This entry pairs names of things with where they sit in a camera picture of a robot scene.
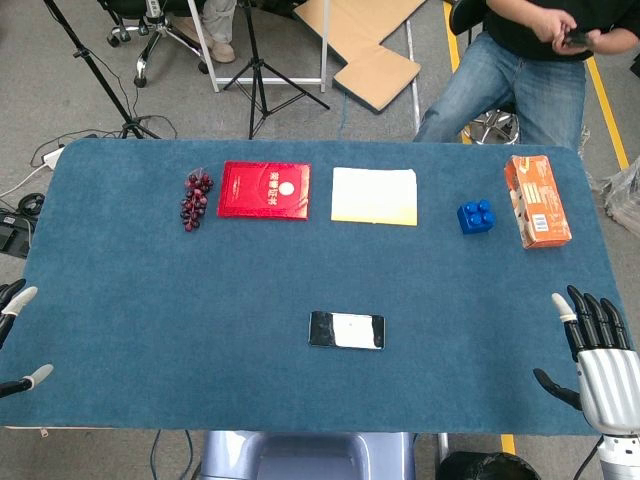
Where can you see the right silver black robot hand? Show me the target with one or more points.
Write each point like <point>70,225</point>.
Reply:
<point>610,385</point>

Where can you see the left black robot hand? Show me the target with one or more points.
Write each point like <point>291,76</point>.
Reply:
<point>15,300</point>

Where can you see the light blue smartphone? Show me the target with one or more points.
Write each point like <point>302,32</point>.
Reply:
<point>346,330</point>

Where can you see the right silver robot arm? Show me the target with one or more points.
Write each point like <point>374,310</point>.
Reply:
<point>622,457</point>

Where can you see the black floor device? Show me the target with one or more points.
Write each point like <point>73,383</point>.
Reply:
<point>14,232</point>

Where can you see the white power strip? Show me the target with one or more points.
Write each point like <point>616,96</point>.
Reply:
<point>52,157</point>

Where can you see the black bin bag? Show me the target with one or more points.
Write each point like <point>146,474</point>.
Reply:
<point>485,467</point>

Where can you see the blue table mat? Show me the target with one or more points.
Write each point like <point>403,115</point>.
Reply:
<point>200,310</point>

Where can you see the clear plastic bag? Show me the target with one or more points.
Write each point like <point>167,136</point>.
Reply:
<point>625,200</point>

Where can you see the orange cardboard box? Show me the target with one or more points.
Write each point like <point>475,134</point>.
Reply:
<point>540,205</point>

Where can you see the dark red grape bunch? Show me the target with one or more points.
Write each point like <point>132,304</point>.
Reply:
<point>196,200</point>

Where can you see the blue toy building block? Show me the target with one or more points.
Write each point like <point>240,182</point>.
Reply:
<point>476,218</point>

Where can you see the black light stand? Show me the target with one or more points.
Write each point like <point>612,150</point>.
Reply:
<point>95,70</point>

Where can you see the red certificate booklet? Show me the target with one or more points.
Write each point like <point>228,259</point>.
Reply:
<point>262,192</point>

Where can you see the chrome stool base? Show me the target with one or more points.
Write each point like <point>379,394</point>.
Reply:
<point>492,125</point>

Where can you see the white yellow folded cloth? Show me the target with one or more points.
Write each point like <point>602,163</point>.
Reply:
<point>374,197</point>

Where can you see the black office chair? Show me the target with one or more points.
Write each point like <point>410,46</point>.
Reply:
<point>160,35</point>

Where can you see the pale blue plastic stool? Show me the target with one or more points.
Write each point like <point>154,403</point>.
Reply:
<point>305,457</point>

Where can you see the person in blue jeans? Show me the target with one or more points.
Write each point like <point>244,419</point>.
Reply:
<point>505,75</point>

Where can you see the person in grey trousers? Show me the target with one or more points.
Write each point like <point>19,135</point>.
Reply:
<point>217,30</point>

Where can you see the flat brown cardboard sheet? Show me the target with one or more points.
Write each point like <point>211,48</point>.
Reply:
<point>370,45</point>

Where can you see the black camera tripod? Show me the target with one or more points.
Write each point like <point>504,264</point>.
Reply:
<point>258,75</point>

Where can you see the white metal frame desk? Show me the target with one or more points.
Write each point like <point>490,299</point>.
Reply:
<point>322,45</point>

